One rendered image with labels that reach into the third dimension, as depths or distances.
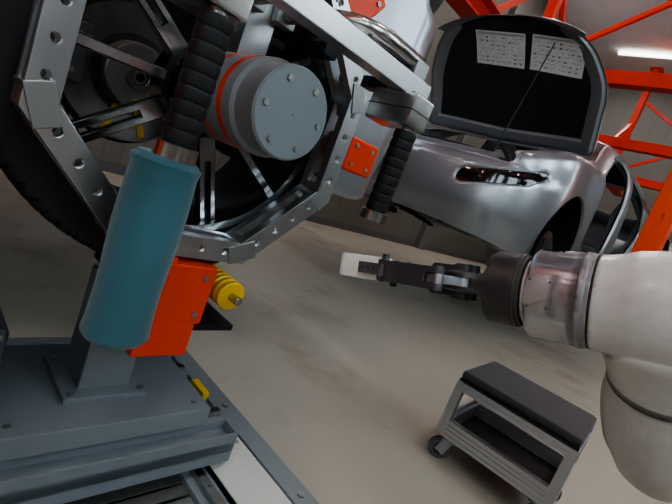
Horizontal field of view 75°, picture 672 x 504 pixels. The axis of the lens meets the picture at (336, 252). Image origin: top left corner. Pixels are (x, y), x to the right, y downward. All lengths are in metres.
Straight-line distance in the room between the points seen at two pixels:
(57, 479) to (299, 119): 0.73
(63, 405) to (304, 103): 0.70
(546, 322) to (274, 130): 0.41
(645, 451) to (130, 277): 0.59
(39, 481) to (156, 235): 0.51
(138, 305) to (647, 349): 0.55
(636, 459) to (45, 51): 0.77
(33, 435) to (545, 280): 0.81
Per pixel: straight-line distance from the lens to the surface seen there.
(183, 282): 0.78
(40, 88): 0.66
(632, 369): 0.45
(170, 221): 0.60
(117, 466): 1.00
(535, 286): 0.44
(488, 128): 4.45
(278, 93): 0.62
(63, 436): 0.95
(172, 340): 0.83
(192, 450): 1.07
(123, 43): 1.22
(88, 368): 1.00
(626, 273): 0.43
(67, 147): 0.67
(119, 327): 0.64
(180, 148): 0.47
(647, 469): 0.56
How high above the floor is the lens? 0.79
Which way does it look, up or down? 9 degrees down
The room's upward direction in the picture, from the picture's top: 21 degrees clockwise
